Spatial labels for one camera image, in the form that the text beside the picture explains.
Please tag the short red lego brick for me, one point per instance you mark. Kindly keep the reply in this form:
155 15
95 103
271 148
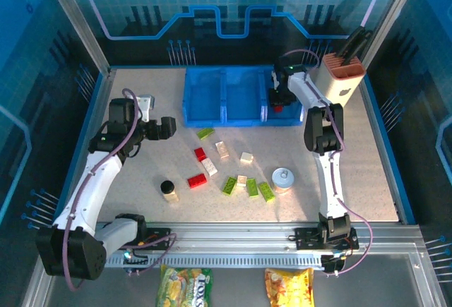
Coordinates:
279 108
200 154

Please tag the small white lego brick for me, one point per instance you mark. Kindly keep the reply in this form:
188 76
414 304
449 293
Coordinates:
241 180
246 157

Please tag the long white lego brick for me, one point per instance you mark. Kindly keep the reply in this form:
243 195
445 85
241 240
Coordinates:
209 166
221 149

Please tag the long red lego brick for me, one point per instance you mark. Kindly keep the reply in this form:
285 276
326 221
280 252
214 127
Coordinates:
197 180

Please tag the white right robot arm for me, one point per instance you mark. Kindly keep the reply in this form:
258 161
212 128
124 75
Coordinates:
329 187

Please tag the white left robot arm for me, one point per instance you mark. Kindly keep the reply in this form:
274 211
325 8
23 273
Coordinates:
92 187

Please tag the white knife block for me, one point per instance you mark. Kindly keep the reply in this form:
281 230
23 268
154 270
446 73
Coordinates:
335 84

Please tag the small tin can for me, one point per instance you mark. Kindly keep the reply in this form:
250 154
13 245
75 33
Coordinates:
282 179

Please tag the black capped small bottle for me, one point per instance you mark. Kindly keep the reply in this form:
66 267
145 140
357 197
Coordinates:
169 190

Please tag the green candy bag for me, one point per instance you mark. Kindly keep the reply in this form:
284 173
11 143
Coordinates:
183 286

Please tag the yellow snack bag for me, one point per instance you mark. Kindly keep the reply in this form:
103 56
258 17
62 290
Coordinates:
287 287

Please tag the aluminium frame post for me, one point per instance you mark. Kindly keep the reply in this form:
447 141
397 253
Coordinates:
388 17
76 21

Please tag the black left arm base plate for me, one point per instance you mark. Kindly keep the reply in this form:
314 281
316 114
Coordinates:
160 234

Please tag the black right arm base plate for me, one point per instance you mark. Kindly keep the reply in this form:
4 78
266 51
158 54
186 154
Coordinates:
307 238

